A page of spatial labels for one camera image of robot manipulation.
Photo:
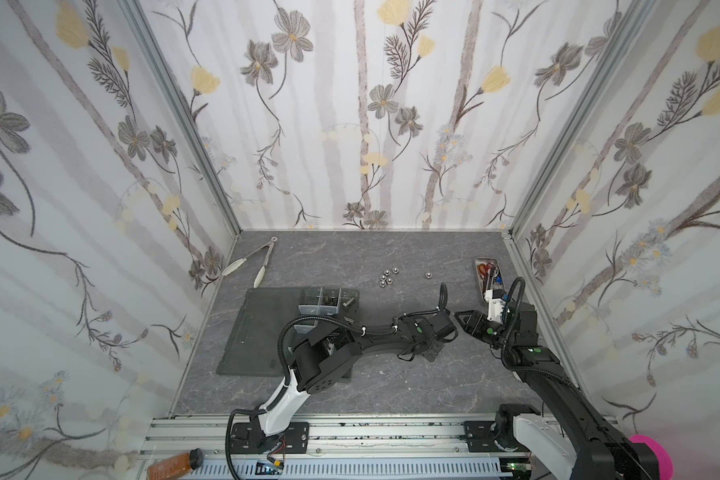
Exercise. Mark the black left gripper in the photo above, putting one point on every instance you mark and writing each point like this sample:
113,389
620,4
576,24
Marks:
432,356

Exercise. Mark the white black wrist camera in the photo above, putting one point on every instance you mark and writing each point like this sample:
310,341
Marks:
496,305

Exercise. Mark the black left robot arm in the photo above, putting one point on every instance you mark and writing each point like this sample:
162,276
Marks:
315,351

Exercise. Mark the red handled scissors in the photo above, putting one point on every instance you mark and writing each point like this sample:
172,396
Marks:
486,270

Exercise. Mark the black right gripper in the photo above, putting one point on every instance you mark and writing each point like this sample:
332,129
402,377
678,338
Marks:
485,327

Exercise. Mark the transparent grey organizer box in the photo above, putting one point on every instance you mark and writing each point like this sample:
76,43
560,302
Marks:
250,350

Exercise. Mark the orange bottle black cap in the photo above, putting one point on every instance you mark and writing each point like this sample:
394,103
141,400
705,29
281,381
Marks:
176,466

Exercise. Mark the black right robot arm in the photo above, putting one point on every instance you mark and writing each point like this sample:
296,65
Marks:
591,447

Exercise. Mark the aluminium rail base frame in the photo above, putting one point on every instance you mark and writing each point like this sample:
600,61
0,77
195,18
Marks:
350,446

